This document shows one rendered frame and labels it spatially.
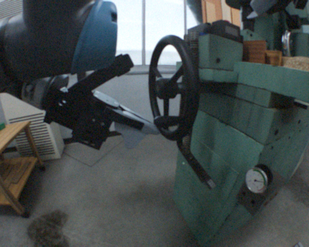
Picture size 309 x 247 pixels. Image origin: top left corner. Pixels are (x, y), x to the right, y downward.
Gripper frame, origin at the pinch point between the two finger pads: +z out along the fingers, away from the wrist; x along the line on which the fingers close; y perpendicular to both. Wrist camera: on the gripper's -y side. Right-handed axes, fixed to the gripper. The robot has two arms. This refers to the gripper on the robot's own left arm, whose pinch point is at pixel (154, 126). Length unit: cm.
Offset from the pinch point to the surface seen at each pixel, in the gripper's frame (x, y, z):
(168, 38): -6.3, -18.7, -5.1
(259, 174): 15.0, -3.4, 19.5
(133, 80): -144, -10, 19
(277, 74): 10.3, -23.8, 13.9
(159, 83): -9.5, -8.9, -0.2
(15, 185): -50, 98, -50
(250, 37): -7.0, -41.8, 18.7
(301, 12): 7, -66, 27
